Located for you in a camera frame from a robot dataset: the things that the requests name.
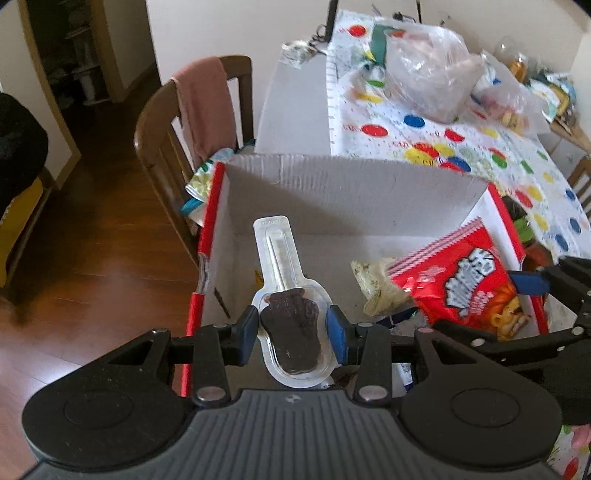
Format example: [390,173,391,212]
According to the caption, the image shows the chocolate lollipop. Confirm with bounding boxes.
[252,215,339,390]

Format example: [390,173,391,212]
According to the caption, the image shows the cream snack bag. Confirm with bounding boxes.
[349,257,411,317]

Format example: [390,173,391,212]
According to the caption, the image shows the red snack bag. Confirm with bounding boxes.
[386,218,532,341]

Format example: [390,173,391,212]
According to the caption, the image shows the orange brown snack packet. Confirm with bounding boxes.
[522,242,554,272]

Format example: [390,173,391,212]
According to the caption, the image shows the green snack packet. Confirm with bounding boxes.
[513,217,536,246]

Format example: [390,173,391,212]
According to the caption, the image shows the black snack packet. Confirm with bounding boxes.
[502,195,527,222]

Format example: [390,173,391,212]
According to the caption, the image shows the white blue candy packet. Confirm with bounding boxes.
[380,307,428,391]

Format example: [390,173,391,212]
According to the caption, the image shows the wooden slatted chair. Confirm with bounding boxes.
[568,156,591,218]

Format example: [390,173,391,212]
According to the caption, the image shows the red and white cardboard box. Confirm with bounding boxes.
[179,153,578,398]

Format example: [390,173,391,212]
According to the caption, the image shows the white wooden sideboard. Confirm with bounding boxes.
[539,122,590,178]

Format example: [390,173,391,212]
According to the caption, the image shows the pile of packets on sideboard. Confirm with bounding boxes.
[527,68,579,133]

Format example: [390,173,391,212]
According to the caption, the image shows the clear bag with biscuits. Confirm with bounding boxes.
[472,51,550,137]

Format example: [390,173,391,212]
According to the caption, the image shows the polka dot tablecloth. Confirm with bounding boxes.
[327,10,590,258]

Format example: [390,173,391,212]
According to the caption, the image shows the amber glass jar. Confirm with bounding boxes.
[508,52,529,83]

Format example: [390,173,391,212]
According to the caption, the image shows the large clear plastic bag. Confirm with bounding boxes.
[385,23,485,124]

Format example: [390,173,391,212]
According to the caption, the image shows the wooden chair with pink cloth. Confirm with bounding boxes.
[134,55,254,263]

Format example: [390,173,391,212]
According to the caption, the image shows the pink cloth on chair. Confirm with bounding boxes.
[171,57,238,167]

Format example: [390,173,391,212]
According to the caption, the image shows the black backpack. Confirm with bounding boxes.
[0,93,49,214]

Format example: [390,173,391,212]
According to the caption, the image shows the dark wooden bookshelf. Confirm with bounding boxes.
[18,0,160,176]

